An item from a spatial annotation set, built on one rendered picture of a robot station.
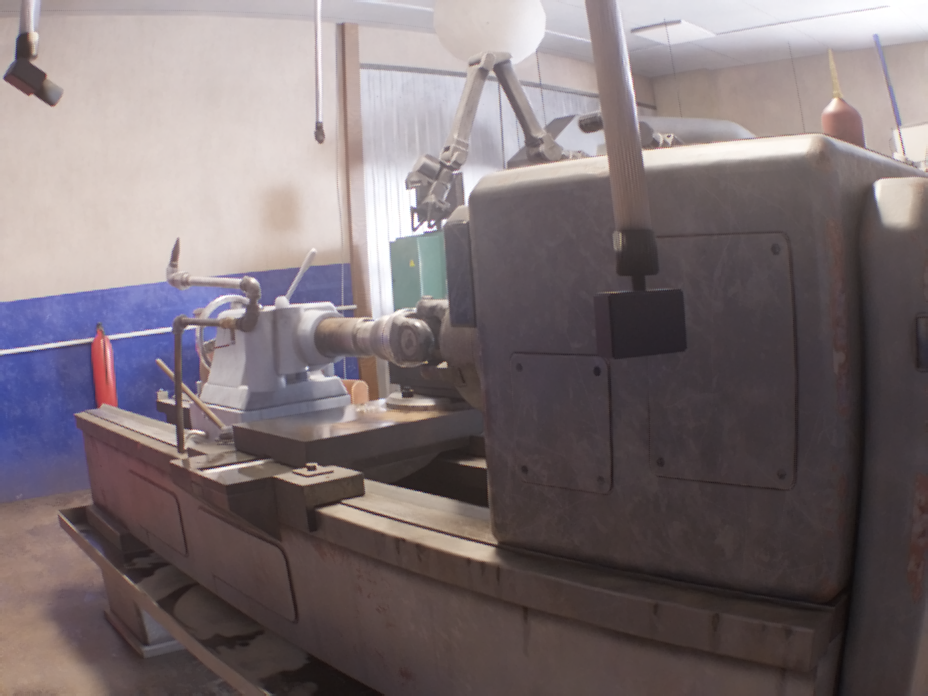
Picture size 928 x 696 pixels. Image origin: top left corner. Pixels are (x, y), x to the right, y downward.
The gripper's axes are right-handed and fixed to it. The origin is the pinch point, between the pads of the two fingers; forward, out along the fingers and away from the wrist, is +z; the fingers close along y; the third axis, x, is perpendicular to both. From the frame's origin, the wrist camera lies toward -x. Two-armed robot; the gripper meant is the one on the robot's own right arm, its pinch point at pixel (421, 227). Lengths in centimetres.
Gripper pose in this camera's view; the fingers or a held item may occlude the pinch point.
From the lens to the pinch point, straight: 263.1
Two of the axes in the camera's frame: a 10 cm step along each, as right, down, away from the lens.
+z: -3.6, 9.2, -1.7
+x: 7.8, 4.0, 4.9
